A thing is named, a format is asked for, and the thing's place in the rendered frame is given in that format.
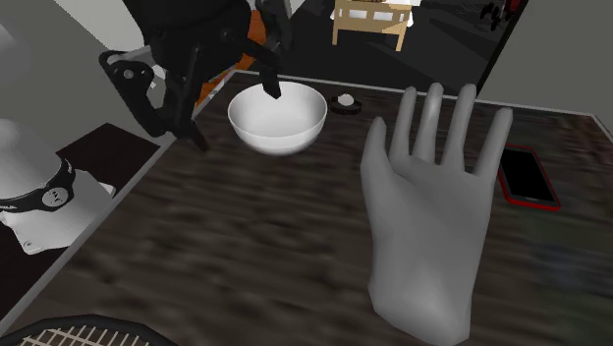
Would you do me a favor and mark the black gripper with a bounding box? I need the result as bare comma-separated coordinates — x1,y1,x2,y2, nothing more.
98,0,295,153

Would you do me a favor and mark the white bowl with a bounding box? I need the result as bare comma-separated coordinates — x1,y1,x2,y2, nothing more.
227,80,329,157

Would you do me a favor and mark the black dish with white ball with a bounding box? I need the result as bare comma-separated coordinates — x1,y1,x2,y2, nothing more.
328,92,363,117

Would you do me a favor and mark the dark wooden table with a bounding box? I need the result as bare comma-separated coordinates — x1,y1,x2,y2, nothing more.
0,70,613,346

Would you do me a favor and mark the grey hand sculpture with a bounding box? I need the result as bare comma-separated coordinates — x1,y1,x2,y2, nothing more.
359,82,515,346

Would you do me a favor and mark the red-cased black phone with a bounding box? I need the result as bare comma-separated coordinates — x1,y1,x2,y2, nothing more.
496,144,563,212

